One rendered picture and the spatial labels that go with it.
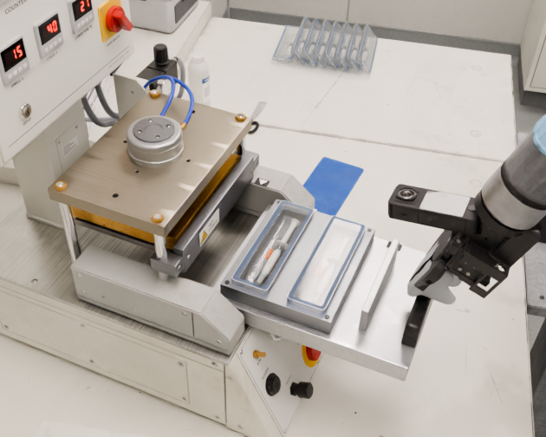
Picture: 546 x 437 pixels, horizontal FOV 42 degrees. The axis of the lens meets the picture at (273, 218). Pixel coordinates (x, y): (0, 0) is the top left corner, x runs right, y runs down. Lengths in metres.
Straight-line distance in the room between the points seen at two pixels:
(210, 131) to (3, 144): 0.30
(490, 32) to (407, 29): 0.39
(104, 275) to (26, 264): 0.18
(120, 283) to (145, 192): 0.13
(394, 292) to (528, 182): 0.31
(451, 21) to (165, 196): 2.75
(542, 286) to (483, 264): 0.54
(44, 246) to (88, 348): 0.17
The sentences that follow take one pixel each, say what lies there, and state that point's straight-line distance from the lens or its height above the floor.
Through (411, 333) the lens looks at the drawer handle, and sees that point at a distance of 0.97.
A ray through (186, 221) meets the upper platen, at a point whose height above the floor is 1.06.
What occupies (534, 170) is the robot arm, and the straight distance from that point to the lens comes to 0.81.
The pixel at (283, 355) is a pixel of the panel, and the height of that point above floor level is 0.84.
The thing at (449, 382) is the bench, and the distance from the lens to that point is 1.24.
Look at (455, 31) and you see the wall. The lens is 3.61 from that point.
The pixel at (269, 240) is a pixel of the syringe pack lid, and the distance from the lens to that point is 1.05.
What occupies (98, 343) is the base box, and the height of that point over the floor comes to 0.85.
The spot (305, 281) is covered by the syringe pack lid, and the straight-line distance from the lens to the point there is 1.00.
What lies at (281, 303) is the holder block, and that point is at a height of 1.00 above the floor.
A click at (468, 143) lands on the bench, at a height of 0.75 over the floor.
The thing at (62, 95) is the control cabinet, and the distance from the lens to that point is 1.05.
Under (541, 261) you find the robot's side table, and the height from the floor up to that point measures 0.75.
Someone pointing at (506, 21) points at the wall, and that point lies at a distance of 3.60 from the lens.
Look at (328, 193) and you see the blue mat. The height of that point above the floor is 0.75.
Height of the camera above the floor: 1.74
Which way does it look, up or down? 43 degrees down
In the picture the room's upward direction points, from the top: 2 degrees clockwise
